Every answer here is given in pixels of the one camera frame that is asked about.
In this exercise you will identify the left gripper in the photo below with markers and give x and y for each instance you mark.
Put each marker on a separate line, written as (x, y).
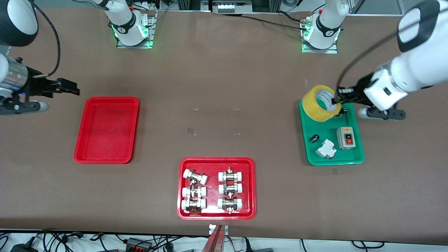
(357, 92)

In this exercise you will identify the white power strip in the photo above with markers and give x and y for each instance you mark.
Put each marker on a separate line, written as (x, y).
(227, 7)

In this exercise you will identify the green plastic tray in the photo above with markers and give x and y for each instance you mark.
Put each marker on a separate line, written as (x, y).
(346, 157)

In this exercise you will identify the white circuit breaker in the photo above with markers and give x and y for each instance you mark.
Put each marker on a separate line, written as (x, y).
(326, 149)

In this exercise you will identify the red plastic tray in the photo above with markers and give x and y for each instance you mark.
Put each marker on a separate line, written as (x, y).
(213, 210)
(105, 133)

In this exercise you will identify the white-capped metal pipe fitting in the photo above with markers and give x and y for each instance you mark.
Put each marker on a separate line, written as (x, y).
(230, 204)
(194, 191)
(230, 175)
(195, 176)
(230, 189)
(193, 204)

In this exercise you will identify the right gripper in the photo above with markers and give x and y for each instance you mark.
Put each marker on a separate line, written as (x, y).
(36, 85)

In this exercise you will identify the silver metal bracket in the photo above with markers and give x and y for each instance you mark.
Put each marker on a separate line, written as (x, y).
(211, 229)

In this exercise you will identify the black connector box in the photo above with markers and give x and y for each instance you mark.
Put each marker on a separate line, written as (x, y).
(138, 241)

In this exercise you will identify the yellow packing tape roll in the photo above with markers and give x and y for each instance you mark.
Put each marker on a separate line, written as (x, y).
(311, 105)

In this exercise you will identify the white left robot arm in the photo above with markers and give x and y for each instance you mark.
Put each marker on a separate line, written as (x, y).
(420, 66)

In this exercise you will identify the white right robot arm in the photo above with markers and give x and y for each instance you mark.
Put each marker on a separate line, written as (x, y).
(17, 21)

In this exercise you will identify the red metal bar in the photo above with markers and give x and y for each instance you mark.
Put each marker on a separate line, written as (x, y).
(214, 243)

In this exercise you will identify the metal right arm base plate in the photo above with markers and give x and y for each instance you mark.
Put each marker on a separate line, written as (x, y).
(151, 35)

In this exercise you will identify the small black cylinder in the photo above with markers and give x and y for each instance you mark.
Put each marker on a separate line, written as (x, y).
(314, 138)

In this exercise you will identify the small black brass knob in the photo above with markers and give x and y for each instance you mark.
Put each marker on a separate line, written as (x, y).
(344, 111)

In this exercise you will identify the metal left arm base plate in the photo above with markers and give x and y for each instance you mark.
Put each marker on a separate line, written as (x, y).
(329, 51)

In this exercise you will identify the black power adapter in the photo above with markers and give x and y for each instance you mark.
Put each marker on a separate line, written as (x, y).
(22, 248)

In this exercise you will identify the grey push-button switch box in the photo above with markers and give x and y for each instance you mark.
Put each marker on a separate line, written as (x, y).
(345, 138)

